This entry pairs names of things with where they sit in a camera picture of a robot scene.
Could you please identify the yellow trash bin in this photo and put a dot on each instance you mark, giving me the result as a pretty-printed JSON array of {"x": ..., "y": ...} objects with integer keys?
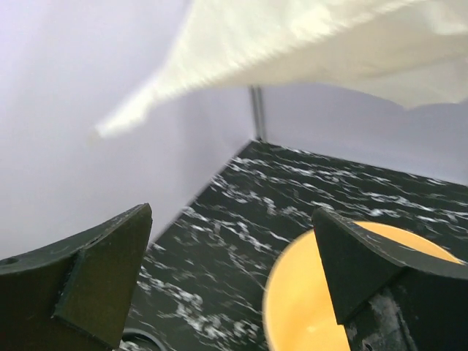
[{"x": 297, "y": 308}]

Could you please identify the detached white trash bag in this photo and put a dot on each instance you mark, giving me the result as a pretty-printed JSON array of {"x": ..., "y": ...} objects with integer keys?
[{"x": 412, "y": 53}]

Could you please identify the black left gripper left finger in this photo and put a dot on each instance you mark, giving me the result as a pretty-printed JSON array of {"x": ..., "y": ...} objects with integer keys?
[{"x": 75, "y": 294}]

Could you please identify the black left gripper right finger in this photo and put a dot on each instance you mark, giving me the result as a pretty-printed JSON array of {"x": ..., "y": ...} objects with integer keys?
[{"x": 387, "y": 295}]

